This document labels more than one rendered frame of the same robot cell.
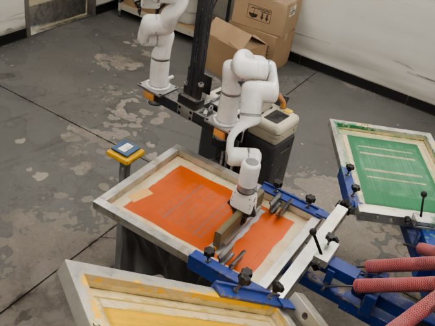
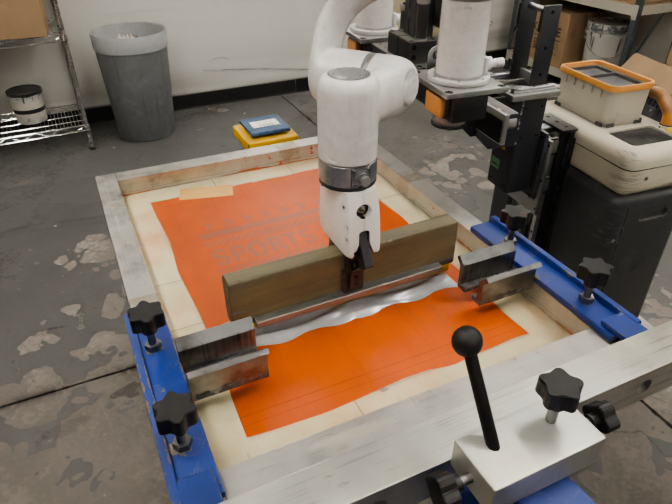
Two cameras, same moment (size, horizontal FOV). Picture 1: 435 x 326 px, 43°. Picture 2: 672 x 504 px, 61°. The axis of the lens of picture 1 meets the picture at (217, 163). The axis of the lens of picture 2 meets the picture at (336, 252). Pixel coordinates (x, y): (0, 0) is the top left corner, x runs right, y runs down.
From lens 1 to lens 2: 1.62 m
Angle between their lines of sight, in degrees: 31
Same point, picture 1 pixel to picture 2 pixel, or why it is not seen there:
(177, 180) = (304, 185)
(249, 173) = (326, 104)
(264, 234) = (407, 337)
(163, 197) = (244, 205)
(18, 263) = not seen: hidden behind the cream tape
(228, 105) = (452, 26)
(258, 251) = (350, 374)
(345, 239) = not seen: outside the picture
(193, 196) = (308, 217)
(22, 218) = not seen: hidden behind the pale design
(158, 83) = (366, 19)
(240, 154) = (339, 61)
